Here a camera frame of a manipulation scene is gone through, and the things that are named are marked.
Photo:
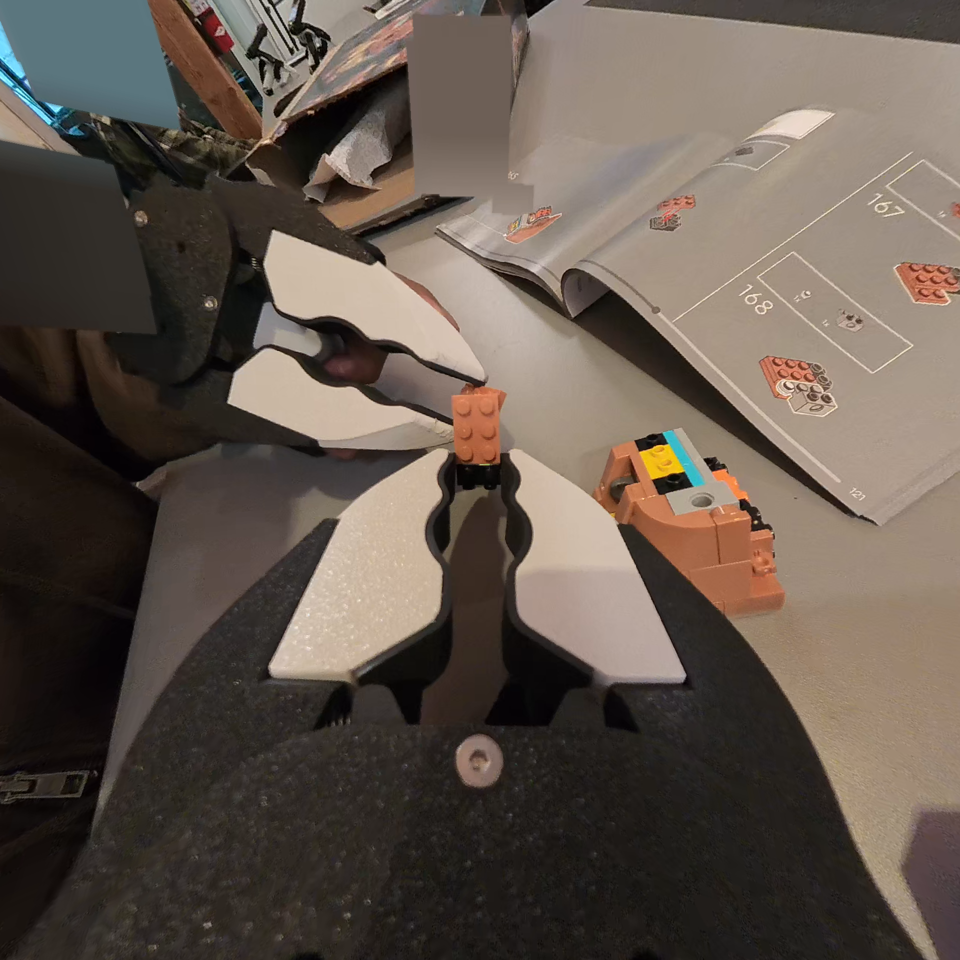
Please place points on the colourful toy set box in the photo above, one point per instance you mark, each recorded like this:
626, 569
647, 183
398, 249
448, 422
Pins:
360, 45

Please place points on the red fire extinguisher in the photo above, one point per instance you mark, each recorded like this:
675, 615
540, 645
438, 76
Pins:
217, 30

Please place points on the grey instruction booklet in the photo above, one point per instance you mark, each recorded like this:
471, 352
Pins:
750, 247

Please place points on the hanging plaid coat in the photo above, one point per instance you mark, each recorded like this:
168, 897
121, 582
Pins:
195, 150

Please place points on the small black brick piece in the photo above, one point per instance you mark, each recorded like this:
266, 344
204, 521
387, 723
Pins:
480, 474

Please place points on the wooden pillar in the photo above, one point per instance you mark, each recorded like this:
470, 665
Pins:
206, 82

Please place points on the brown brick model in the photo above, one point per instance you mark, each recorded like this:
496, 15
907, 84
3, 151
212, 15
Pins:
697, 547

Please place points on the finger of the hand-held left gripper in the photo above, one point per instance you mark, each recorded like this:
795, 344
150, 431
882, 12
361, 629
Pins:
322, 405
360, 300

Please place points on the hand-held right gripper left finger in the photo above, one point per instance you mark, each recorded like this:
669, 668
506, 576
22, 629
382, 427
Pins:
367, 585

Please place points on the grey desk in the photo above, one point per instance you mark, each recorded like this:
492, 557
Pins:
675, 675

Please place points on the person's brown jacket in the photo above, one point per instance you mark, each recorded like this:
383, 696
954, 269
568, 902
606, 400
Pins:
45, 600

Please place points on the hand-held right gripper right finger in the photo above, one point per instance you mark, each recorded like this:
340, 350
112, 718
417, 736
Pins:
592, 592

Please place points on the person's left hand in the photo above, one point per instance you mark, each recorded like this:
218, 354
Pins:
356, 364

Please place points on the person's left forearm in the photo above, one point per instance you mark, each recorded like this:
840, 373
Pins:
75, 390

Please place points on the brown brick plate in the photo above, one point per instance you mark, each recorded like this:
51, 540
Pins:
478, 424

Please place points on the grey plastic bag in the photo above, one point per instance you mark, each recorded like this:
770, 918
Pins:
360, 142

